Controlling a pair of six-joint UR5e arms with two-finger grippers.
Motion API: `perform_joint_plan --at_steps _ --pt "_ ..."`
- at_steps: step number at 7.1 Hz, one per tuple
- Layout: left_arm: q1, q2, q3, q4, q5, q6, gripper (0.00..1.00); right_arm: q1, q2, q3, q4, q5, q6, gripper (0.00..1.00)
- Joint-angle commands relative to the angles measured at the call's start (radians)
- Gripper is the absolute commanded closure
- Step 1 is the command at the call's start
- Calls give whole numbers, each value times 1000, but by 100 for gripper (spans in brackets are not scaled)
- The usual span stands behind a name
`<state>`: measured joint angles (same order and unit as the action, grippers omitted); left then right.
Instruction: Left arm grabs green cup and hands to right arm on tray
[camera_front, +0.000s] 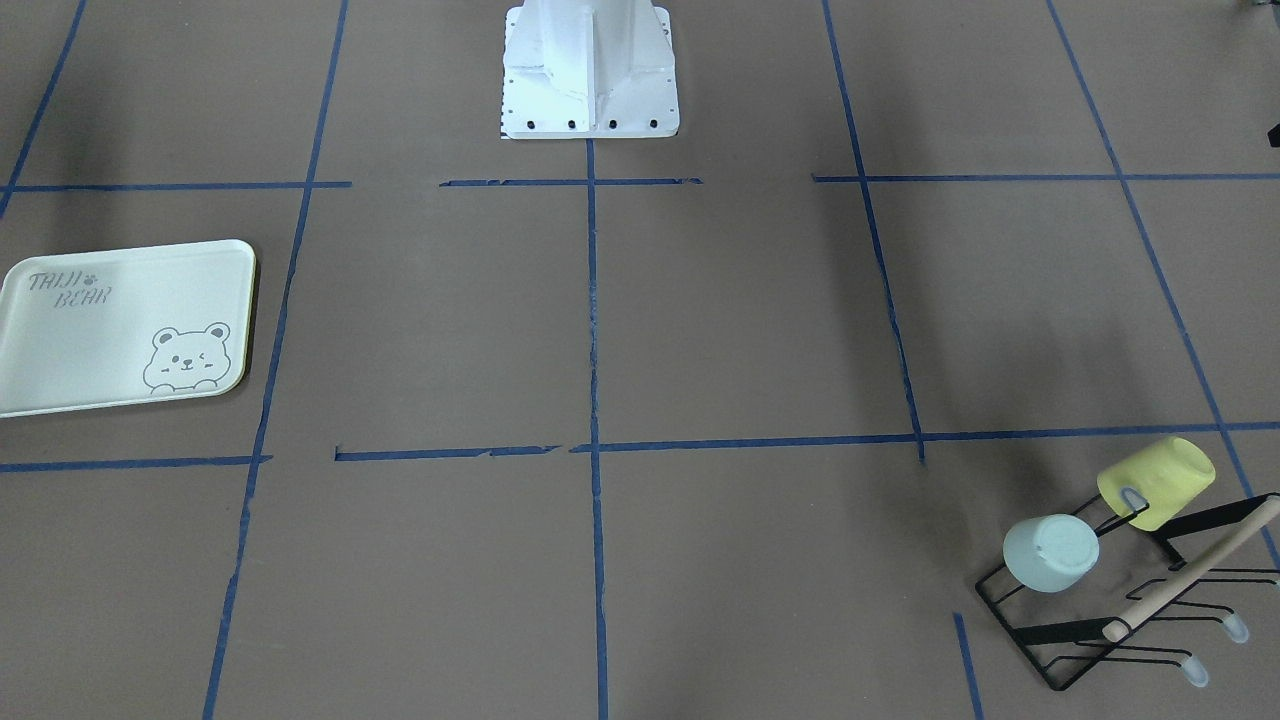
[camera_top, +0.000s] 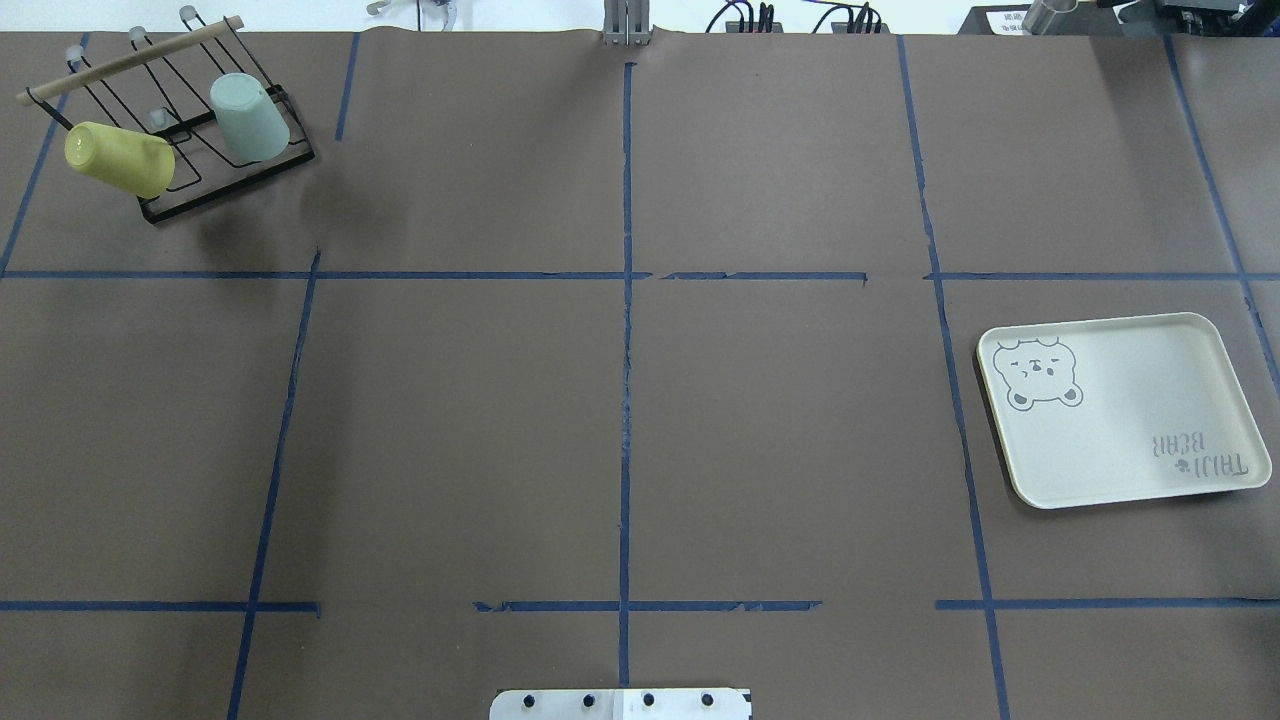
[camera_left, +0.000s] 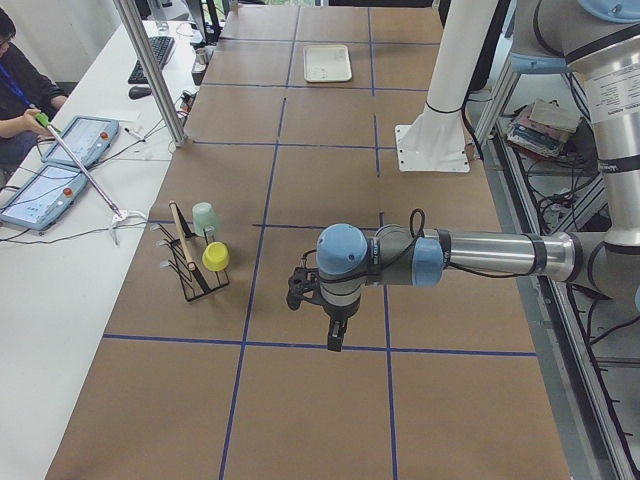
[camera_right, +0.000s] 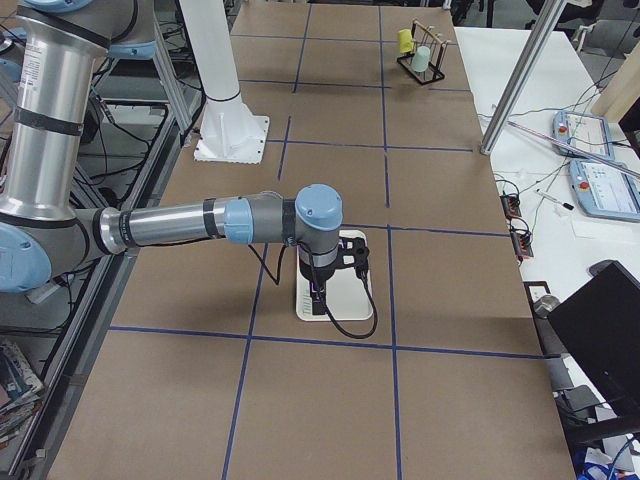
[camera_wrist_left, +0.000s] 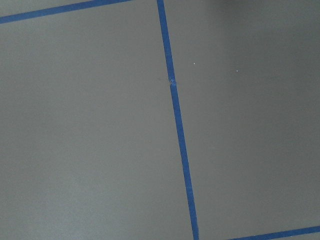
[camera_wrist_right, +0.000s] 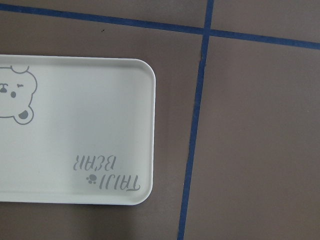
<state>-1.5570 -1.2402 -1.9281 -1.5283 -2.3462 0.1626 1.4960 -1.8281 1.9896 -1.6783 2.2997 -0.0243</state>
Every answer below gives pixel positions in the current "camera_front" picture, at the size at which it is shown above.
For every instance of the pale green cup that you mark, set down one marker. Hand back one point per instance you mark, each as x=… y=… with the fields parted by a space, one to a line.
x=1051 y=553

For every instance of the white bear serving tray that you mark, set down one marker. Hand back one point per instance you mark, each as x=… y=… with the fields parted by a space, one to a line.
x=124 y=327

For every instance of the yellow cup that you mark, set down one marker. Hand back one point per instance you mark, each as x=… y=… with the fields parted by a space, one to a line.
x=1153 y=485

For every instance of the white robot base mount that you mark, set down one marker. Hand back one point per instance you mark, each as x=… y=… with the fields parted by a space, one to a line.
x=588 y=69

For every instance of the black wire cup rack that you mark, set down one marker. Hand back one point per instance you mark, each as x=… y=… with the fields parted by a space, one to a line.
x=1195 y=548

